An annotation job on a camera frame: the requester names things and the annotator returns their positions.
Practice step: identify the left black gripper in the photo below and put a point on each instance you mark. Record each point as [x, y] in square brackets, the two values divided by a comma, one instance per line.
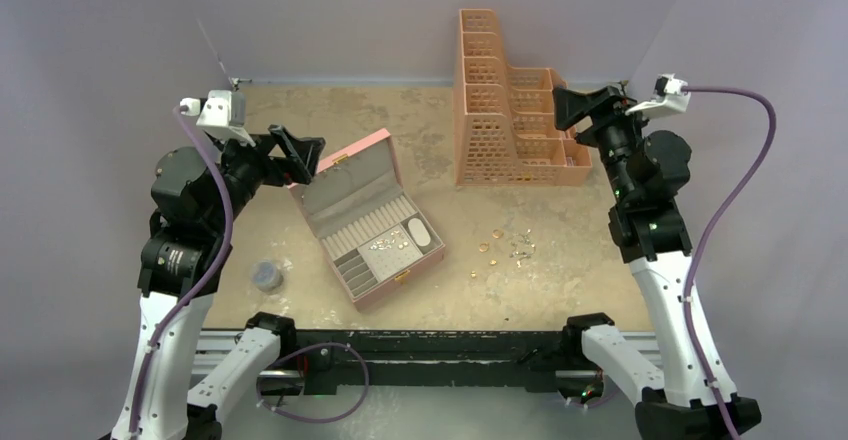
[302, 150]

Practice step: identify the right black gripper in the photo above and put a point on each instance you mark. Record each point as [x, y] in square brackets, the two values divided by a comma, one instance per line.
[572, 108]

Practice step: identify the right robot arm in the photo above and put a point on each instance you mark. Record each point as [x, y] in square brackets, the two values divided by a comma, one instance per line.
[689, 394]

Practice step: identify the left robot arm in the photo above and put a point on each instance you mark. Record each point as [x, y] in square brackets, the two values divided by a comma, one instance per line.
[198, 196]

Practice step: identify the pink jewelry box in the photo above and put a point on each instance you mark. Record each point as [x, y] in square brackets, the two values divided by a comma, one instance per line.
[356, 195]

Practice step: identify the orange mesh desk organizer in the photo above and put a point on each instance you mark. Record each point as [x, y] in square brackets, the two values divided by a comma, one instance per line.
[503, 116]

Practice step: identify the small clear round container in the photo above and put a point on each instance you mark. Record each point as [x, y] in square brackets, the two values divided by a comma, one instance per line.
[266, 276]

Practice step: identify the crystal earrings in box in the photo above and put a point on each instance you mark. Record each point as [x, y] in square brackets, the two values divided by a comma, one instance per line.
[391, 239]

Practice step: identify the white oval box insert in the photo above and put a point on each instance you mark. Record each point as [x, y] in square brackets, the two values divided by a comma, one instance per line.
[419, 232]

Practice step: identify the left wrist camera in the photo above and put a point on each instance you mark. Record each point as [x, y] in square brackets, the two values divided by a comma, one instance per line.
[221, 115]

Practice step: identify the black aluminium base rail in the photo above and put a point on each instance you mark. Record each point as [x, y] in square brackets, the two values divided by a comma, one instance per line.
[534, 361]

